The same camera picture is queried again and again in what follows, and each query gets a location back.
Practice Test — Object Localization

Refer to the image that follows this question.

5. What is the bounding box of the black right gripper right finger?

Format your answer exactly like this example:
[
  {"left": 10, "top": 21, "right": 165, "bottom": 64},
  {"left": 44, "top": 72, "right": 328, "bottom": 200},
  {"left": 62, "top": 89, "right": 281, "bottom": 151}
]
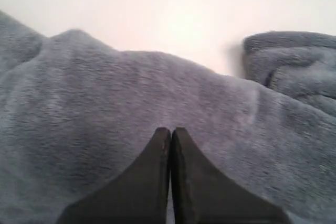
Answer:
[{"left": 171, "top": 127, "right": 291, "bottom": 224}]

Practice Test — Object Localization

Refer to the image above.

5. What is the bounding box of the grey fluffy towel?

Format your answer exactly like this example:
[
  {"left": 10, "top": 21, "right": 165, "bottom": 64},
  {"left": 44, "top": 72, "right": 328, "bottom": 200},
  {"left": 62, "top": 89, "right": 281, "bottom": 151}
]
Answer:
[{"left": 1, "top": 13, "right": 335, "bottom": 223}]

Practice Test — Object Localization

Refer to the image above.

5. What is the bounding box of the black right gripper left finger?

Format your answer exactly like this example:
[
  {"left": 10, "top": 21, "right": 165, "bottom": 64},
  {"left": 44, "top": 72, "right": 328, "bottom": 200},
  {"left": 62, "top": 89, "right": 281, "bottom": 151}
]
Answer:
[{"left": 57, "top": 127, "right": 171, "bottom": 224}]

